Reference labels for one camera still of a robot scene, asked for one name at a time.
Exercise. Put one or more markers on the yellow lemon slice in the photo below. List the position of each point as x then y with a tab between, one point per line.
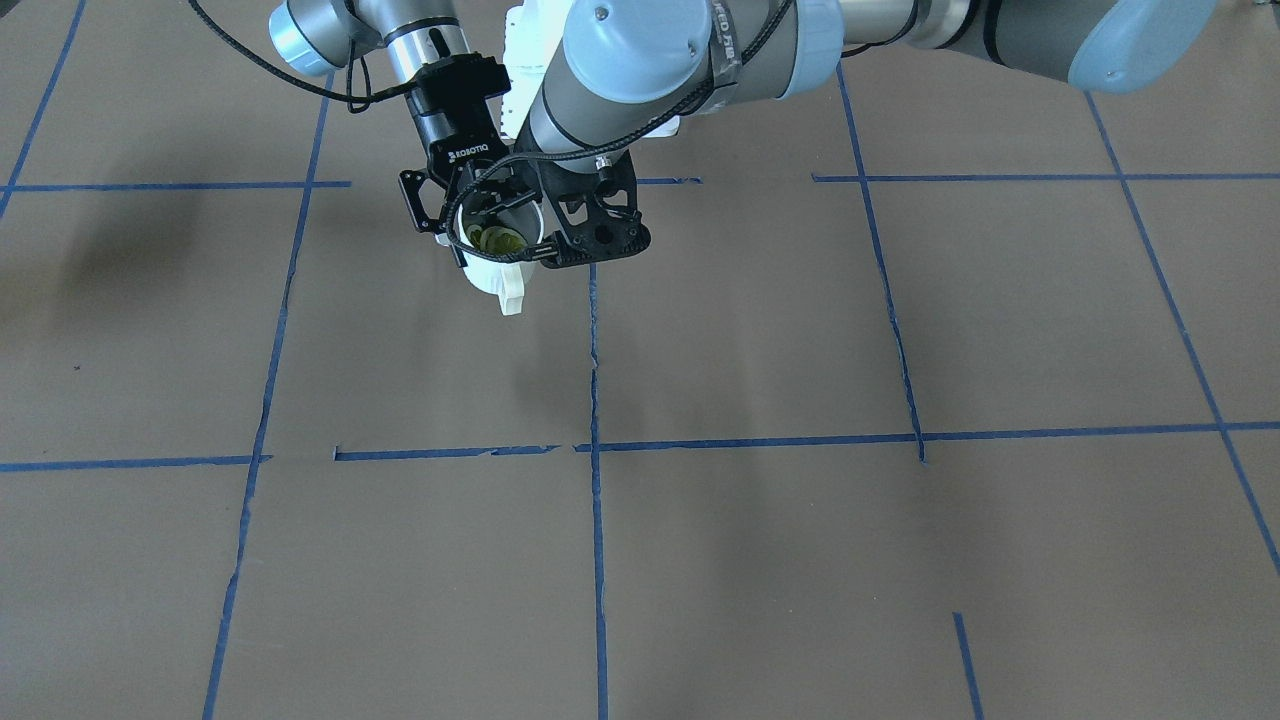
497	240

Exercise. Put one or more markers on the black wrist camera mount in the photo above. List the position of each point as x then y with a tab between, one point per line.
596	213

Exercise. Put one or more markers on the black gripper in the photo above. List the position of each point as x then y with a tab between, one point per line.
452	130

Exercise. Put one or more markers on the white mug with handle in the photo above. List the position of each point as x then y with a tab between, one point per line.
507	281

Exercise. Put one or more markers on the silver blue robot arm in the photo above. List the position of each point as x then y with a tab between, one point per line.
318	38
760	50

